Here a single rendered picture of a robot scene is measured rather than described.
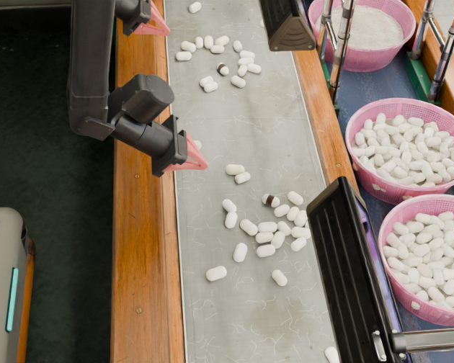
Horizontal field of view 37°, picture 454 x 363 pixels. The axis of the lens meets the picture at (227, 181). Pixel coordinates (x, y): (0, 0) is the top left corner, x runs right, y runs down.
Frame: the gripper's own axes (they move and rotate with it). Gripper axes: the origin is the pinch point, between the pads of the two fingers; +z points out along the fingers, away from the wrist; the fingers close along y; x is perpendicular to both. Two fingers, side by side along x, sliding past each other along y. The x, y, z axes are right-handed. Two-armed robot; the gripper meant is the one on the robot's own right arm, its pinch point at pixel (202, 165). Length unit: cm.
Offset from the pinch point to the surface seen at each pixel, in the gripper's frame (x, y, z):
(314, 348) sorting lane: -1.7, -31.6, 19.7
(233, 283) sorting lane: 6.1, -17.9, 10.8
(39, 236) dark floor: 97, 53, 19
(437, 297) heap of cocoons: -17.0, -23.8, 37.1
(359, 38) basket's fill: -18, 52, 41
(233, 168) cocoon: 3.0, 7.9, 11.5
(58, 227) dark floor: 93, 56, 24
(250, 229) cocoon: 2.1, -7.6, 12.7
